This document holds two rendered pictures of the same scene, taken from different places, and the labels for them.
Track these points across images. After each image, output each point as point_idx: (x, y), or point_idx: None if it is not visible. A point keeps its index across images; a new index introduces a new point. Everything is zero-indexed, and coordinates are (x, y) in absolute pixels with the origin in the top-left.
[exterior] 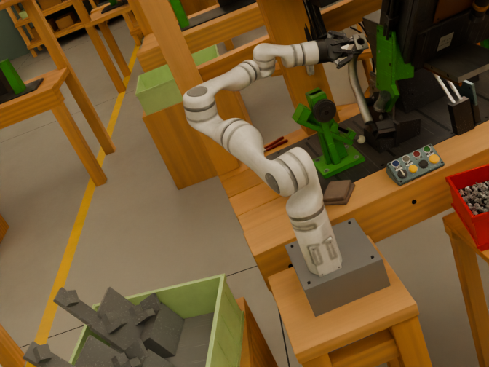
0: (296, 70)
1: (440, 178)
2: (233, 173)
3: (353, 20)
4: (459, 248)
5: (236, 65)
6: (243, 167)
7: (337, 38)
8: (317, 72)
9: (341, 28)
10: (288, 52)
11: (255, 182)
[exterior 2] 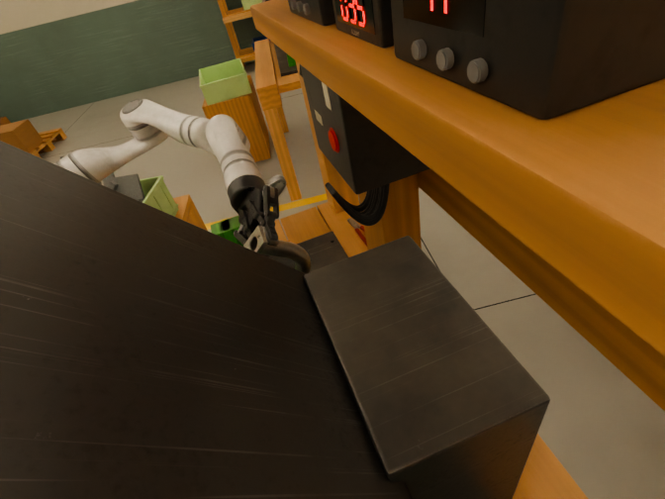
0: (363, 195)
1: None
2: (326, 212)
3: (473, 228)
4: None
5: (191, 116)
6: (332, 217)
7: (272, 206)
8: (378, 225)
9: (455, 217)
10: (218, 155)
11: (292, 234)
